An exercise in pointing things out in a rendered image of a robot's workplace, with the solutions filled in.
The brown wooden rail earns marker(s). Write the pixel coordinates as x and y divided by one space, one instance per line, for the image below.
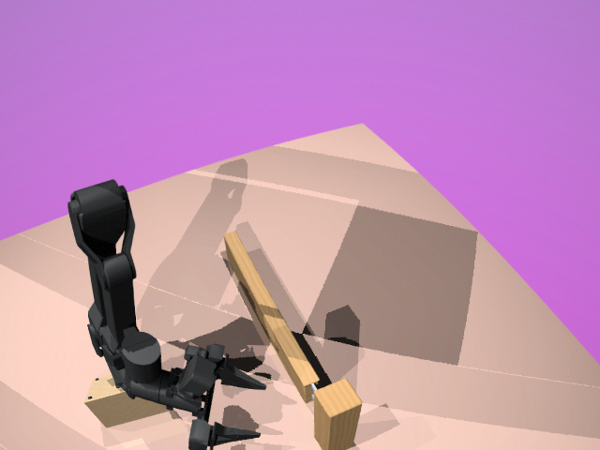
288 350

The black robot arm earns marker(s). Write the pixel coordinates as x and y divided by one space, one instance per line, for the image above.
99 215

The brown wooden post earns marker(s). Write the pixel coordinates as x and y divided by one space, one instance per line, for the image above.
337 410

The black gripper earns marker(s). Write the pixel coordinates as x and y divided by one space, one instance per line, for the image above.
201 433

